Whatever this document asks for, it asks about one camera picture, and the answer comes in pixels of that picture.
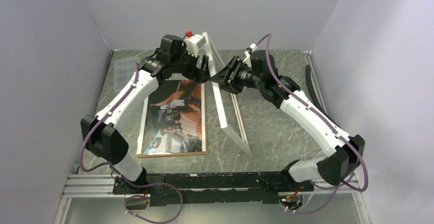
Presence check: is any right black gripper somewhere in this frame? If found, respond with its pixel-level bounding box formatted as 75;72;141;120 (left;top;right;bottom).
209;56;264;95

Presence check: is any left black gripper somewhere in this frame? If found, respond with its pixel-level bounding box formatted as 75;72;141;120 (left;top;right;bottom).
171;46;211;83

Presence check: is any white wooden picture frame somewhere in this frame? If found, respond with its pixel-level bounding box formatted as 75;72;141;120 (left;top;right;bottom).
202;32;251;154

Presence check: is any glossy photo print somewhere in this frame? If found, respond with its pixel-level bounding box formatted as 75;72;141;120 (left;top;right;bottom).
137;79;207;155

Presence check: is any brown backing board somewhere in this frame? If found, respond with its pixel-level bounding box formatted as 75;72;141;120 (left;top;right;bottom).
137;80;209;158

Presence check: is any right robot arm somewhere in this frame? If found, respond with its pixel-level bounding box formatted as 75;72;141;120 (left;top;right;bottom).
211;50;365;191

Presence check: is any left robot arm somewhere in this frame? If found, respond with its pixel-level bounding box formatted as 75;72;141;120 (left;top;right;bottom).
79;34;210;193

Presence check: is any clear plastic compartment box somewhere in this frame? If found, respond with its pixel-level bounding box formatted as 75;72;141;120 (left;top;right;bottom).
114;56;140;92

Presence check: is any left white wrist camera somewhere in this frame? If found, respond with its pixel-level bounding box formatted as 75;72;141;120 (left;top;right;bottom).
183;31;206;57

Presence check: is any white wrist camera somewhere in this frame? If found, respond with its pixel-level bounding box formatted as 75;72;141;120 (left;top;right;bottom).
243;43;258;68
183;31;206;57

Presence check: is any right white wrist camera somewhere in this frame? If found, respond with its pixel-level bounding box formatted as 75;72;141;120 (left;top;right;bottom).
243;43;258;68

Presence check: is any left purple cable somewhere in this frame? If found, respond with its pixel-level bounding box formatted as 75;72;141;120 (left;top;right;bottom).
79;61;184;223

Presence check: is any black corrugated hose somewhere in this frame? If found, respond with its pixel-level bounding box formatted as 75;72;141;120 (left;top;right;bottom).
305;64;331;118

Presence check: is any aluminium extrusion rail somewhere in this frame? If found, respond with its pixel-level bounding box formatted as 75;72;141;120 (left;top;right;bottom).
55;174;370;223

